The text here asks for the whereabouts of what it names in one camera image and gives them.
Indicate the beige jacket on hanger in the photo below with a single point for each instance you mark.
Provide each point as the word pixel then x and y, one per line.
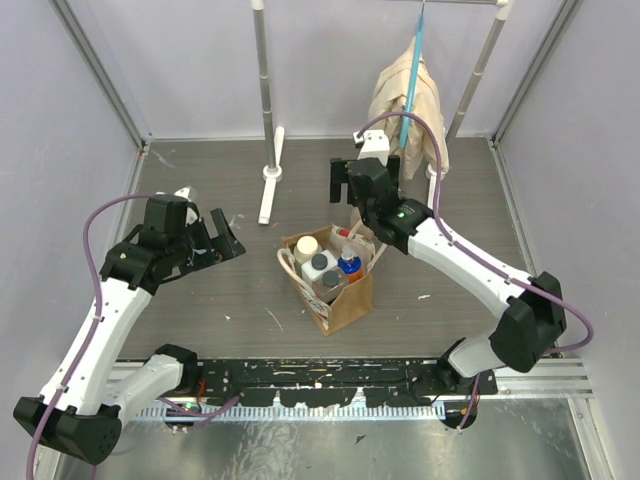
pixel 390 95

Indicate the clear bottle black cap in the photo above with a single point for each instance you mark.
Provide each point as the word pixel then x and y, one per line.
pixel 330 284

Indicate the slotted cable duct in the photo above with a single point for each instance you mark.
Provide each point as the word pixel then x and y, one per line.
pixel 357 411

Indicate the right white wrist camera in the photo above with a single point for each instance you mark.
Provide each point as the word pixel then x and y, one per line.
pixel 372 144

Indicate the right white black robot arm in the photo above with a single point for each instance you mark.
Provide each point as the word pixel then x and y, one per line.
pixel 529 316

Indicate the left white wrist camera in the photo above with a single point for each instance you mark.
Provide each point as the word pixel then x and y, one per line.
pixel 188 193

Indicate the white bottle black cap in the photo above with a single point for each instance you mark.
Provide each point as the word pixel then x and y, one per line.
pixel 317 265

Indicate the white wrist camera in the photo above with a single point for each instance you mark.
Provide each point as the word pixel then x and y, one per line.
pixel 372 144
pixel 188 193

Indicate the blue orange spray bottle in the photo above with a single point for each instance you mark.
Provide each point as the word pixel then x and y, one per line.
pixel 350 263

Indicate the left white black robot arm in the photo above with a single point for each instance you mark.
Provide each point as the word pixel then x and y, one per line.
pixel 76 413

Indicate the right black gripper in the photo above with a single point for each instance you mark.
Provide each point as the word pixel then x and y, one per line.
pixel 338 176

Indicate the beige pump bottle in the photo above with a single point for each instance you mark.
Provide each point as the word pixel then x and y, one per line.
pixel 357 216

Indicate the white silver clothes rack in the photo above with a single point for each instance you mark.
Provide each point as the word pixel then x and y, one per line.
pixel 274 136

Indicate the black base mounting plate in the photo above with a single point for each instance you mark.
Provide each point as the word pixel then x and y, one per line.
pixel 322 382

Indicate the blue clothes hanger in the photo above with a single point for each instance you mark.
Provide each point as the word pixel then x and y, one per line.
pixel 416 54

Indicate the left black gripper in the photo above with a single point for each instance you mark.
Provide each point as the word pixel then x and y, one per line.
pixel 207 245

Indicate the green bottle cream cap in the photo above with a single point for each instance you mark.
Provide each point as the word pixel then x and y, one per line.
pixel 305 248

